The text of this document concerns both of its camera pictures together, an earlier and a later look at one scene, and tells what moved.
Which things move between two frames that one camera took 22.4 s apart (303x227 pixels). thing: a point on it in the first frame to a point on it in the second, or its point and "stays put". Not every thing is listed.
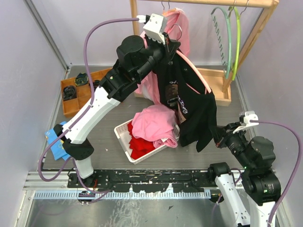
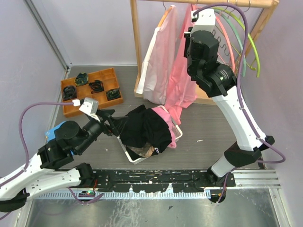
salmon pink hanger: [205, 83] to [219, 21]
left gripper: [169, 48] to [106, 114]
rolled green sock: [81, 78] stays put
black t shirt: [182, 87] to [142, 126]
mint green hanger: [227, 13] to [244, 63]
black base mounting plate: [141, 180] stays put
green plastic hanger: [238, 15] to [236, 16]
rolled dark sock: [69, 92] stays put
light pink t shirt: [176, 28] to [180, 91]
